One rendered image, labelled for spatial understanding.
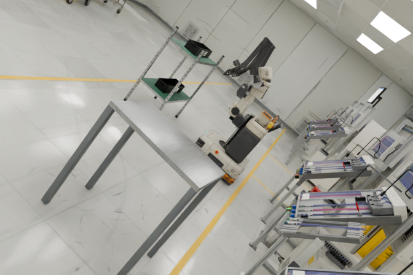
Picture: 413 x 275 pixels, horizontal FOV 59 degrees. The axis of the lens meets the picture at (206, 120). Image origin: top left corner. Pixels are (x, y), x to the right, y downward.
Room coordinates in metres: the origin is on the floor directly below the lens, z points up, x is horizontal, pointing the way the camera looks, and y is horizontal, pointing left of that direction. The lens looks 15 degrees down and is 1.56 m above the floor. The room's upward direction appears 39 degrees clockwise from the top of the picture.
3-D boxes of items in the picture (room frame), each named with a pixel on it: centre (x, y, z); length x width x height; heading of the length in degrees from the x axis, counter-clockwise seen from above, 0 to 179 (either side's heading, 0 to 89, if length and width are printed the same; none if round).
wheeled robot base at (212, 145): (4.44, -0.43, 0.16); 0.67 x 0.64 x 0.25; 82
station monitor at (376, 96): (7.46, -2.31, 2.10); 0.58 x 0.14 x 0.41; 170
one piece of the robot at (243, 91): (4.48, -0.14, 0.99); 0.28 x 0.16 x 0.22; 172
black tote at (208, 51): (4.59, 0.63, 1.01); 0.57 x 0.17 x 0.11; 172
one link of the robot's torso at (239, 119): (4.41, -0.25, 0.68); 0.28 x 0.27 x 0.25; 172
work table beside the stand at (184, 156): (2.04, 0.09, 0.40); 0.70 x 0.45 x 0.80; 76
